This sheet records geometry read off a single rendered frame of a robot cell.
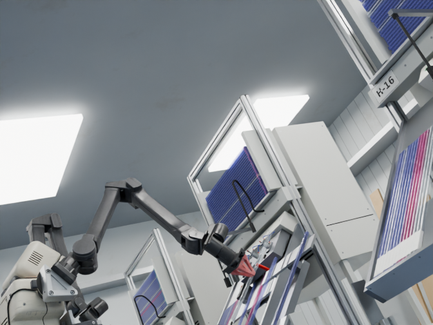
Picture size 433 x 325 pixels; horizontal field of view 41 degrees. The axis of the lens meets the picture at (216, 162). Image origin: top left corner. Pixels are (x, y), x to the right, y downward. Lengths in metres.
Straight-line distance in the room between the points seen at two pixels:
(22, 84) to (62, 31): 0.54
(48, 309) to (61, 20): 2.17
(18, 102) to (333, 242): 2.56
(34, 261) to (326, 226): 1.28
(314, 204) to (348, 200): 0.20
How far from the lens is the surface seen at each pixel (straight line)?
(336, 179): 2.87
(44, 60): 4.04
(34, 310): 2.05
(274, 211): 2.68
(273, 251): 2.52
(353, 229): 2.77
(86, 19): 3.84
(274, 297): 2.39
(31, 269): 2.14
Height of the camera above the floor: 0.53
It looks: 24 degrees up
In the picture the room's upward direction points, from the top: 24 degrees counter-clockwise
